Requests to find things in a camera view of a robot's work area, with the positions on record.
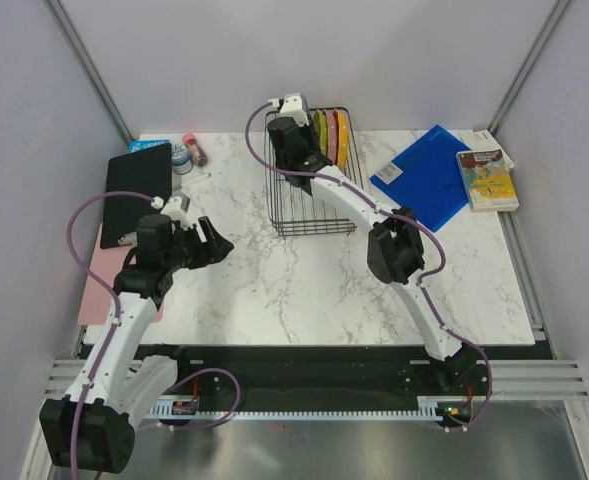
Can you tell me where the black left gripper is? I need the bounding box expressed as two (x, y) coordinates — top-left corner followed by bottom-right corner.
(163, 216), (233, 272)

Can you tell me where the lime green polka dot plate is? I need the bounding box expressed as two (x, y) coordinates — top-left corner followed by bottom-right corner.
(313, 109), (328, 155)

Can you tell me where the pink polka dot plate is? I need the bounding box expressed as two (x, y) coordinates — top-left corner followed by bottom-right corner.
(324, 109), (338, 164)

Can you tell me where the yellow polka dot plate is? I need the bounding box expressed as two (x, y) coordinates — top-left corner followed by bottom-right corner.
(335, 109), (349, 171)

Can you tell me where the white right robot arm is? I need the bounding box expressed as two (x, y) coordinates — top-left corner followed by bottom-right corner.
(267, 117), (476, 394)

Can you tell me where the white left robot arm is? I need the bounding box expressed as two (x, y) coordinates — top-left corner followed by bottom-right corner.
(39, 214), (233, 478)

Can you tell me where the small round tin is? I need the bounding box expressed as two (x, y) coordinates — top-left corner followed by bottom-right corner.
(171, 143), (193, 175)

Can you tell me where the pink cap sprinkle bottle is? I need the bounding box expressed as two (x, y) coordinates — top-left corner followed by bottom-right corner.
(182, 133), (209, 167)

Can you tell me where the black tablet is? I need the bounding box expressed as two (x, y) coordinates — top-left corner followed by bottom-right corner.
(100, 143), (172, 249)

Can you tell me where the blue plastic folder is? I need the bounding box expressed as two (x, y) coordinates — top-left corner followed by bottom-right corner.
(370, 125), (468, 232)

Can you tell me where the blue card box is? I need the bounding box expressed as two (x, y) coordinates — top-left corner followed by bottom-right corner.
(128, 139), (171, 153)

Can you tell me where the pink cutting mat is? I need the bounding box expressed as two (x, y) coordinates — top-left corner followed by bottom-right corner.
(76, 234), (168, 327)

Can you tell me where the paperback book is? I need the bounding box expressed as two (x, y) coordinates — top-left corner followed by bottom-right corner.
(456, 149), (520, 213)

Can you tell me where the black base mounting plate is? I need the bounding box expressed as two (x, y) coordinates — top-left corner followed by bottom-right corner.
(173, 362), (490, 414)

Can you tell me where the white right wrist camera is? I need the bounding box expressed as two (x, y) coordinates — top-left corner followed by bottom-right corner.
(269, 93), (311, 127)

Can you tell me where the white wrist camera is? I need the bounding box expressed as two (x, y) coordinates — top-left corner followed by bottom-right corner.
(150, 193), (193, 230)
(269, 93), (311, 127)

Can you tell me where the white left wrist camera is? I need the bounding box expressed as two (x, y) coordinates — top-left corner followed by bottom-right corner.
(150, 193), (193, 230)

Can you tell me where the black wire dish rack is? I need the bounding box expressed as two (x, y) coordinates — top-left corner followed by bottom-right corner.
(265, 107), (364, 237)

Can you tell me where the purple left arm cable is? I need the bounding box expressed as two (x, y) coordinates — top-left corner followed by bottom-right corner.
(67, 192), (241, 480)

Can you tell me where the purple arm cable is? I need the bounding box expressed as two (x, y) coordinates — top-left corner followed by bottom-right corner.
(67, 192), (241, 480)
(245, 101), (495, 432)

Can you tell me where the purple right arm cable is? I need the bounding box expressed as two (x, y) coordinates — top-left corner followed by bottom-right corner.
(245, 101), (495, 432)

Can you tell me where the white slotted cable duct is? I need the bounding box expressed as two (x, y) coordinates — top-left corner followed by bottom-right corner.
(144, 397), (443, 422)

